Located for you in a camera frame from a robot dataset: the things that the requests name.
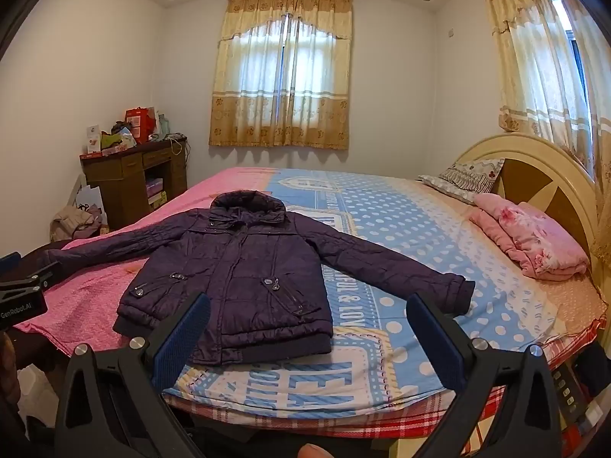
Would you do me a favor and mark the dark purple padded jacket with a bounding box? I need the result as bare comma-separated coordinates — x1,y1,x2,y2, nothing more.
48,191,474,366

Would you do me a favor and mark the red plaid bed sheet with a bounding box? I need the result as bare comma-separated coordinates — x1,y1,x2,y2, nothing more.
165,313,608,439

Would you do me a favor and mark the dark wooden desk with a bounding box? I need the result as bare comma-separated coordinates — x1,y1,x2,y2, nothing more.
81,135,189,231

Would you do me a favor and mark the folded pink floral blanket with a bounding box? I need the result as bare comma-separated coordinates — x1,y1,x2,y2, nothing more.
469,194,590,281

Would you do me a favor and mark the white greeting card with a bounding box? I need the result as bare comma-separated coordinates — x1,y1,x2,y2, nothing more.
86,125,102,154

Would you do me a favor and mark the red gift box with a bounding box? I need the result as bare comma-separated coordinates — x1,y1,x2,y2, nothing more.
124,106,156,144

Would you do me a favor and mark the grey patterned pillow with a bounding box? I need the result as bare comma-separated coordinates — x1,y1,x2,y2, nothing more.
417,158,505,206

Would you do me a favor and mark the cream wooden headboard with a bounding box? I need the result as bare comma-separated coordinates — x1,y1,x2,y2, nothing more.
458,134,601,272

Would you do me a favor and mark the beige curtain centre window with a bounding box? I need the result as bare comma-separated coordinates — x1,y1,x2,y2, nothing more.
209,0,353,151

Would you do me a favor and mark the beige curtain side window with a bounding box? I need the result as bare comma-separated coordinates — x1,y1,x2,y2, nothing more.
480,0,611,187

